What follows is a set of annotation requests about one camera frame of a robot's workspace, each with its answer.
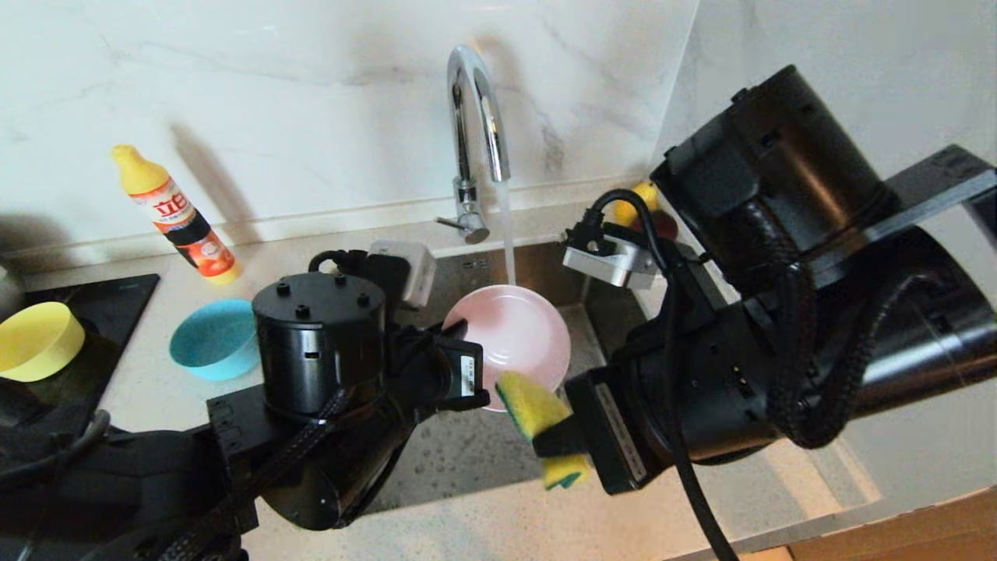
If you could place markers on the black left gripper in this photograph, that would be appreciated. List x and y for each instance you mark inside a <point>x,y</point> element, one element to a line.
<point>366,460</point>

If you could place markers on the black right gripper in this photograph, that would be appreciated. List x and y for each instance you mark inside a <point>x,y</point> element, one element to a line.
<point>716,389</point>

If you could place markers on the yellow fish-shaped sponge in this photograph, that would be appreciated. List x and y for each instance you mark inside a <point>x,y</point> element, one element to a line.
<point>530,405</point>

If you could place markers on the pink plastic bowl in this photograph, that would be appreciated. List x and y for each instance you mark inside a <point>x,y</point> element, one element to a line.
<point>514,335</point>

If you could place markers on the orange yellow dish soap bottle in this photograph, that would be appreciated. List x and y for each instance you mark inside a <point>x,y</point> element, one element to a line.
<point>183,226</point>

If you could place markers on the yellow plastic bowl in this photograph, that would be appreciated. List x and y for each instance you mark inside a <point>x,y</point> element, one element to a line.
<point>39,343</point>

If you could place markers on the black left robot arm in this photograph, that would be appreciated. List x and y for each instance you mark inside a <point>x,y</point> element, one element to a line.
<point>319,351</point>

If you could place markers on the stainless steel sink basin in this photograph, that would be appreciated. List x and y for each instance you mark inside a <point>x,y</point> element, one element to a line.
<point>467,460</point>

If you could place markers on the clear running water stream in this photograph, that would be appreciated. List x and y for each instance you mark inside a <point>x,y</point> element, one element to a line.
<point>510,241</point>

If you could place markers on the chrome gooseneck faucet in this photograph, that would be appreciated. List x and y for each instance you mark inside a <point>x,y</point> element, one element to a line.
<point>461,125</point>

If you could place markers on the black braided left arm sleeve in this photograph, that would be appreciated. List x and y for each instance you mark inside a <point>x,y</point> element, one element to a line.
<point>288,460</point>

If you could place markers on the black braided arm sleeve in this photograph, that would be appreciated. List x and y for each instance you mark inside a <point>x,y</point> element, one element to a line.
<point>288,460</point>
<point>787,343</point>

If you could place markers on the dark red apple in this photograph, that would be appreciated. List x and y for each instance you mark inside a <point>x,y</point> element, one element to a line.
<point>662,226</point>

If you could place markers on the yellow pear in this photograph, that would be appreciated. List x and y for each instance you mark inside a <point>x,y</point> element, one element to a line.
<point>646,191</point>

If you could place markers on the black braided right arm sleeve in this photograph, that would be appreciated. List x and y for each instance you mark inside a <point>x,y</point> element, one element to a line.
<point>787,343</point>

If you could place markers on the blue plastic bowl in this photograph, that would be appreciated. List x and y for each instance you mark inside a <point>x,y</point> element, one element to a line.
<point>210,339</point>

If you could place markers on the black induction cooktop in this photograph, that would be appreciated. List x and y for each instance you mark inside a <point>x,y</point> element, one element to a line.
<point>117,304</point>

